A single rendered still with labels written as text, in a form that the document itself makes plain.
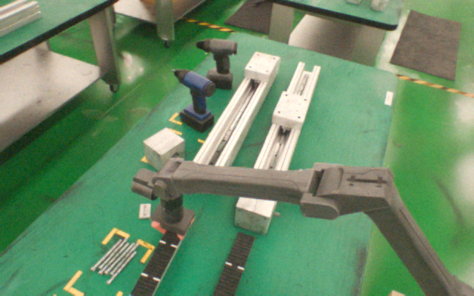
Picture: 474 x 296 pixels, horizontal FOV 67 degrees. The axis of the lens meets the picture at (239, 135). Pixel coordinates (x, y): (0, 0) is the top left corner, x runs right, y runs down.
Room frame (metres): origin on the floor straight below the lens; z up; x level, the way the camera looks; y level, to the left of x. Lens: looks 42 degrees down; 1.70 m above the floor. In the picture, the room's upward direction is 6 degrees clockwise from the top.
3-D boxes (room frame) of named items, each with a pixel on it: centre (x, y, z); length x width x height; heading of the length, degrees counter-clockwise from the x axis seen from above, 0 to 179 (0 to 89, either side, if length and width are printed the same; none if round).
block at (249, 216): (0.65, -0.08, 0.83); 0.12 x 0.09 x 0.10; 75
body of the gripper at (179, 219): (0.55, 0.16, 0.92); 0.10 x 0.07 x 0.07; 75
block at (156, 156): (0.85, 0.24, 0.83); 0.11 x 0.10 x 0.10; 54
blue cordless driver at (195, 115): (1.09, 0.20, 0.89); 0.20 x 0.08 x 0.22; 57
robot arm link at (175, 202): (0.55, 0.16, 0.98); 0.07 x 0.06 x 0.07; 71
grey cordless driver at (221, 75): (1.36, 0.14, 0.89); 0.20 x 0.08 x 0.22; 90
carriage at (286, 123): (1.08, -0.19, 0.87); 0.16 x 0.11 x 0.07; 165
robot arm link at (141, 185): (0.56, 0.19, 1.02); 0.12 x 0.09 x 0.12; 71
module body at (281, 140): (1.08, -0.19, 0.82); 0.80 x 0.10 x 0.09; 165
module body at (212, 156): (1.13, 0.00, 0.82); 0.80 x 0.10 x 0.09; 165
